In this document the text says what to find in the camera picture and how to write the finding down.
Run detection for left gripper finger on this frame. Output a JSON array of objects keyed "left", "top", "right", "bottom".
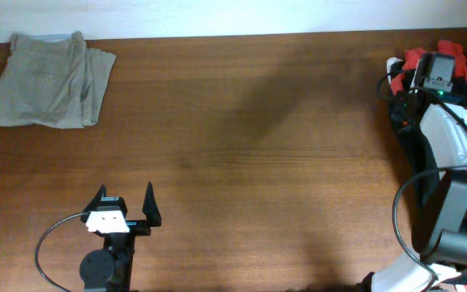
[
  {"left": 80, "top": 184, "right": 106, "bottom": 222},
  {"left": 142, "top": 182, "right": 162, "bottom": 227}
]

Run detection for black shorts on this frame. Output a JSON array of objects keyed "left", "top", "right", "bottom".
[{"left": 383, "top": 68, "right": 467, "bottom": 205}]

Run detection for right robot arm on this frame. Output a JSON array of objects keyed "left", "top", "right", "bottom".
[{"left": 363, "top": 91, "right": 467, "bottom": 292}]

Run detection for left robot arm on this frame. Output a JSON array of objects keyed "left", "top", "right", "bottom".
[{"left": 79, "top": 183, "right": 162, "bottom": 292}]

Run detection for white garment under pile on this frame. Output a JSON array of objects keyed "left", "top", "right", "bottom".
[{"left": 386, "top": 57, "right": 405, "bottom": 83}]

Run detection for red shirt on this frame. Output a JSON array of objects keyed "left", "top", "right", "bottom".
[{"left": 391, "top": 40, "right": 467, "bottom": 96}]

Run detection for folded khaki shorts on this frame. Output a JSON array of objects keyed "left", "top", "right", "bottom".
[{"left": 0, "top": 31, "right": 116, "bottom": 129}]

